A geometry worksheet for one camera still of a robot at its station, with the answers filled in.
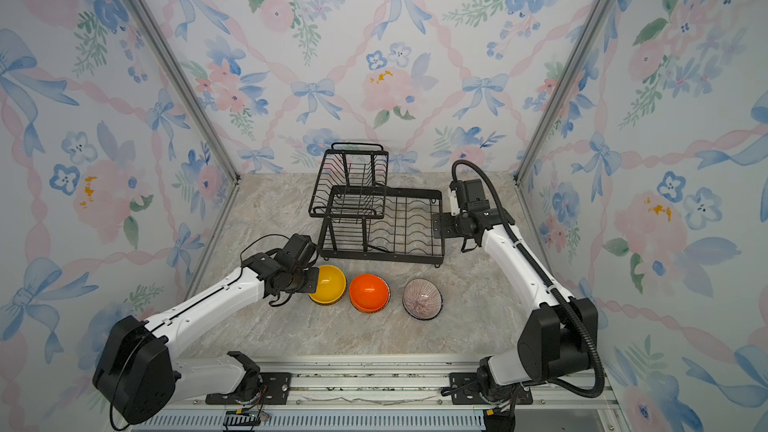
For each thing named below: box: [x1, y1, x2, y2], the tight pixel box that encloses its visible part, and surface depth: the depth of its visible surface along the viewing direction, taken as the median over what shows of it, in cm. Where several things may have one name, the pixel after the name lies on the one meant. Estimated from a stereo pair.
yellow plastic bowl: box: [308, 264, 347, 305], surface depth 88 cm
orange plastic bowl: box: [349, 273, 391, 314], surface depth 86 cm
